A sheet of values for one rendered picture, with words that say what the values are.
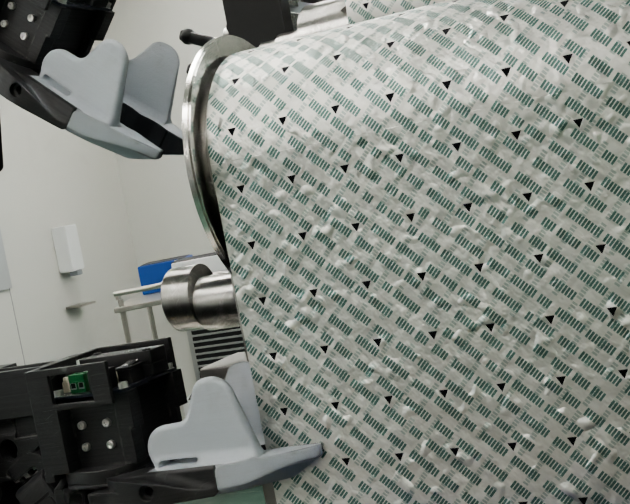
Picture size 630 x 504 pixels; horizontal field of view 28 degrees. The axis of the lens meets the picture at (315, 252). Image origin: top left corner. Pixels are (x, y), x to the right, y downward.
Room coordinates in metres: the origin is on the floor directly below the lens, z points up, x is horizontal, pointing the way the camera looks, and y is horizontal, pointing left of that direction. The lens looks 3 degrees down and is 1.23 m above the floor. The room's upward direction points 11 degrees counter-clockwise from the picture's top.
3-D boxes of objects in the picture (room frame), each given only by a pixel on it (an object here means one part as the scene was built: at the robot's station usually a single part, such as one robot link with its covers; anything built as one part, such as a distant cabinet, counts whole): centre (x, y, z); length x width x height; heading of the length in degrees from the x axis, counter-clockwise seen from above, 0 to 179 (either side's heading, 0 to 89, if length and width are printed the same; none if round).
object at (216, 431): (0.65, 0.06, 1.12); 0.09 x 0.03 x 0.06; 65
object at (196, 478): (0.66, 0.11, 1.09); 0.09 x 0.05 x 0.02; 65
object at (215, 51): (0.71, 0.03, 1.25); 0.15 x 0.01 x 0.15; 156
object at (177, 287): (0.78, 0.08, 1.18); 0.04 x 0.02 x 0.04; 156
